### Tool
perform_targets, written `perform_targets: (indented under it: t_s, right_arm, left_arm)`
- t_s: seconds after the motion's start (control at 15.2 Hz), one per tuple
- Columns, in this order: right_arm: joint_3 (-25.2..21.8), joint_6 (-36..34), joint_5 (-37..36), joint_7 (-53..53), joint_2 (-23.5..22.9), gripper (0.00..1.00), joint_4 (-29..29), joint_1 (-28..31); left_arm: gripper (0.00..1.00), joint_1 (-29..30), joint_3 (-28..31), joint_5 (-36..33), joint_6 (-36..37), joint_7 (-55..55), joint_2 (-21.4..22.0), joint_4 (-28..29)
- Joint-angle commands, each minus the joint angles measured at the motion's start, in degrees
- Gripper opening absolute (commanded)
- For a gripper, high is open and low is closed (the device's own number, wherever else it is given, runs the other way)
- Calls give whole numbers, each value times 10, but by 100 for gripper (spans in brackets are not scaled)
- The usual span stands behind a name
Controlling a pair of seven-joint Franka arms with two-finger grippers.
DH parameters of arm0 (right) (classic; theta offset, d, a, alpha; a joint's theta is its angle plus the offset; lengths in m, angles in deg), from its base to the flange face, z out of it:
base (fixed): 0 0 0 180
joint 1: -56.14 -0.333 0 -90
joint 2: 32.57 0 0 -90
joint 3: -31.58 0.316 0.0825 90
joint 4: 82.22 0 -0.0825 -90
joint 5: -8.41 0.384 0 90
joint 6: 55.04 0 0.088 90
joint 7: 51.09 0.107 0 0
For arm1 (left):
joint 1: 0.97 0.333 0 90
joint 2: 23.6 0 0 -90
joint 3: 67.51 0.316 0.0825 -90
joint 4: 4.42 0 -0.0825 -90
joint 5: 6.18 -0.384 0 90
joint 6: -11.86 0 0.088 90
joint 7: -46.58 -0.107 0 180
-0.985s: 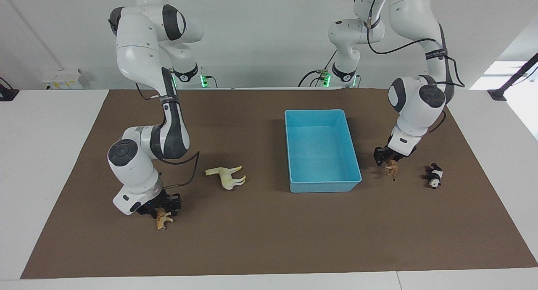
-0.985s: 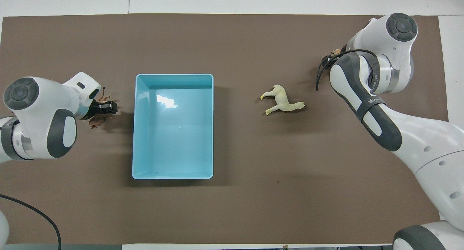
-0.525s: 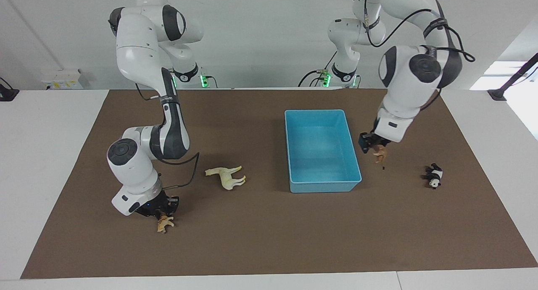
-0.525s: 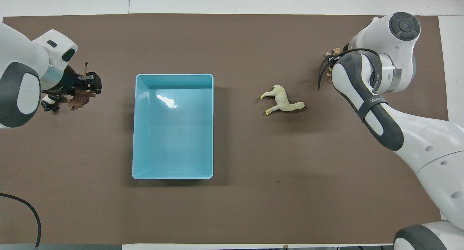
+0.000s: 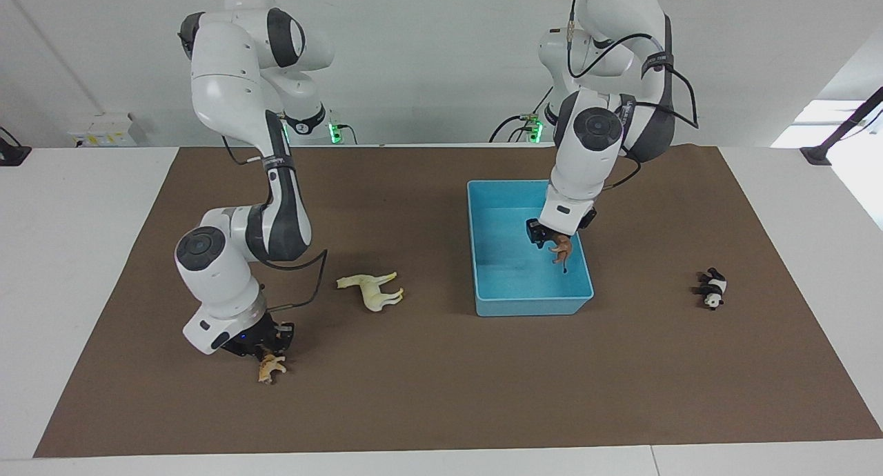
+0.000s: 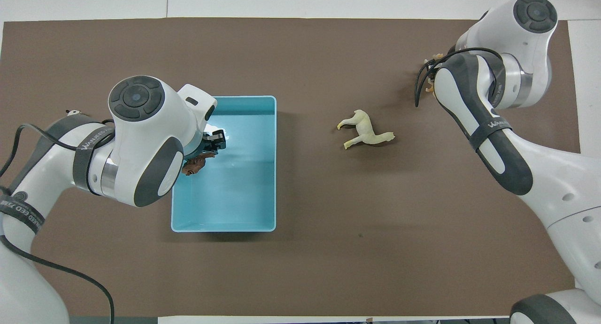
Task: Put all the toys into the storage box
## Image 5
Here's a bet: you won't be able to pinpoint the black and white panda toy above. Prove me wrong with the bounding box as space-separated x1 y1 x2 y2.
693 267 728 313

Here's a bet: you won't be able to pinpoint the brown lion toy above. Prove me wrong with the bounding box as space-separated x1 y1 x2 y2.
549 233 574 274

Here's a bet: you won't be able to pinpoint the black angled stand with rod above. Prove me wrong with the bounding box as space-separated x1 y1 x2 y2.
800 86 883 167

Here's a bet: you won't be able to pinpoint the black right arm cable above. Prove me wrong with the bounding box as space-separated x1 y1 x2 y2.
221 135 329 313

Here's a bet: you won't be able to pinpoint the black left base cables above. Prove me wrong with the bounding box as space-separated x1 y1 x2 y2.
489 83 561 144

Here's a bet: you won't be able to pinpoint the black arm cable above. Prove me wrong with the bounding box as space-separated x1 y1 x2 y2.
564 0 700 191
221 135 329 313

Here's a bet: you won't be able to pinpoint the orange striped tiger toy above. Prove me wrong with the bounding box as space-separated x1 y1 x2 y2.
257 352 288 386

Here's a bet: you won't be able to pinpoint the black base cables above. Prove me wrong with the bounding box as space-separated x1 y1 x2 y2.
489 83 561 144
279 109 358 146

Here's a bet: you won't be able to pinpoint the cream horse toy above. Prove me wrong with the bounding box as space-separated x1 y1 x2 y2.
336 272 405 313

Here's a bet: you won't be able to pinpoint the brown table mat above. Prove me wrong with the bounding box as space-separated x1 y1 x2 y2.
33 145 883 459

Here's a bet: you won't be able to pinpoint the black right base cables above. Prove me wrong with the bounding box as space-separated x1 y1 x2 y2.
279 109 358 146

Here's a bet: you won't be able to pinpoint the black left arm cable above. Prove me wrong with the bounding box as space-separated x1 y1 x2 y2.
564 0 700 191

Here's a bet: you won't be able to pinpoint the white wall socket box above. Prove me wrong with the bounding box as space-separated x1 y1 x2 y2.
67 112 136 148

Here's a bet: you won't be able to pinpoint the light blue plastic storage box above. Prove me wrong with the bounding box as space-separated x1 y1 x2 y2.
467 179 595 317

